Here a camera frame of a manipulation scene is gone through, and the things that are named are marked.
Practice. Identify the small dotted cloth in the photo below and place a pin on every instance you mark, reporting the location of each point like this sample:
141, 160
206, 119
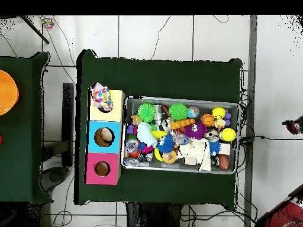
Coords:
102, 98

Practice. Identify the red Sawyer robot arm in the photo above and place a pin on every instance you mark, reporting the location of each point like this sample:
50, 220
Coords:
284, 217

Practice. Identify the wooden box with three holes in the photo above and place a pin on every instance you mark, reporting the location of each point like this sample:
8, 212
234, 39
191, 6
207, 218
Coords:
92, 142

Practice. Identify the mint green foam cloth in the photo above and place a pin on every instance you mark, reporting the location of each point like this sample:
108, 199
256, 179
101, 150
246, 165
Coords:
146, 135

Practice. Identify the green spiky ball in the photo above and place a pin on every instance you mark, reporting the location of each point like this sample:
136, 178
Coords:
177, 112
146, 112

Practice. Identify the blue spiky ball with eyes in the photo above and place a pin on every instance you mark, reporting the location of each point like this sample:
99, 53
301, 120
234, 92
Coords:
165, 144

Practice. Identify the orange plastic toy block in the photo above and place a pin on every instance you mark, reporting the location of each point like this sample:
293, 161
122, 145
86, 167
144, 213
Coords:
182, 124

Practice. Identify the purple furry monster toy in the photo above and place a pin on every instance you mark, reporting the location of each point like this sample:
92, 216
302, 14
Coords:
195, 130

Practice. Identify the cream knitted cloth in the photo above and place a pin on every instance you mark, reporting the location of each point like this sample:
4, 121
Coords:
196, 153

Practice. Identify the dark green table cloth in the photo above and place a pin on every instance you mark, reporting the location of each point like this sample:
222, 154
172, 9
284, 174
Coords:
28, 142
156, 71

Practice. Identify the orange toy basketball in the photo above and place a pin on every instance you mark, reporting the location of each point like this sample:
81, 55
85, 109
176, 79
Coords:
207, 119

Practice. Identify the yellow ball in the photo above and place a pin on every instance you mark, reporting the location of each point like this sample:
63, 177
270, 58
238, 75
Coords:
227, 135
218, 112

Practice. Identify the grey round stand base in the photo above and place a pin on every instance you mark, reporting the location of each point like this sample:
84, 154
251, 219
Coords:
56, 177

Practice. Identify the small colourful floor toy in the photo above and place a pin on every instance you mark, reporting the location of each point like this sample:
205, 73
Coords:
46, 22

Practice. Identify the orange round bowl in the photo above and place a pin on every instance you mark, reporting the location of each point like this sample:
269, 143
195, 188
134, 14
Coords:
7, 92

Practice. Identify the thin black rod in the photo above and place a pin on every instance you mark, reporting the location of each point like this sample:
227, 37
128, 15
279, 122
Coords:
34, 29

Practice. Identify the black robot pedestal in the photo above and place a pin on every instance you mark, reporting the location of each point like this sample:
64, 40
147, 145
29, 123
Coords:
151, 215

